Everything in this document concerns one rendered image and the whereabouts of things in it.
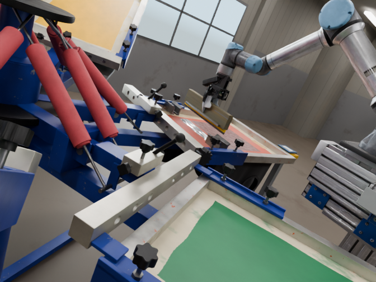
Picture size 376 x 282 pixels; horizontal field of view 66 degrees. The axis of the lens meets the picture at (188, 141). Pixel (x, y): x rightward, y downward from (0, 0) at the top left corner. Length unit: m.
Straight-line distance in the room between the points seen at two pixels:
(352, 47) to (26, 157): 1.08
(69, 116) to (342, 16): 0.97
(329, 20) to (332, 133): 8.14
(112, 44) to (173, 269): 1.37
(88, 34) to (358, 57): 1.34
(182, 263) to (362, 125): 8.56
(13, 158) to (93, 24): 1.46
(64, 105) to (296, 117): 8.24
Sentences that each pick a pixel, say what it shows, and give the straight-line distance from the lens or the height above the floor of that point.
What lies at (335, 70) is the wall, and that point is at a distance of 8.65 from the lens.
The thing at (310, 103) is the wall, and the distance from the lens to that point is 8.71.
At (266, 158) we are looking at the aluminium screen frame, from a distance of 1.57.
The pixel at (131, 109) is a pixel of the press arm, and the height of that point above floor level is 1.03.
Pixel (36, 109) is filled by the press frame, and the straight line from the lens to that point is 1.03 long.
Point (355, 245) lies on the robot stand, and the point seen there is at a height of 0.83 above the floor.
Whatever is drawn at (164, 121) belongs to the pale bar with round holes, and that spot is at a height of 1.03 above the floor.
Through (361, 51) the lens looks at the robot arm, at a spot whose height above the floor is 1.57.
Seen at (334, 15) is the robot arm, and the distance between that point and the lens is 1.25.
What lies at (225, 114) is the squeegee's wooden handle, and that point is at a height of 1.13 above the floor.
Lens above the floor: 1.41
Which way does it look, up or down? 19 degrees down
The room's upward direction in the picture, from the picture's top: 23 degrees clockwise
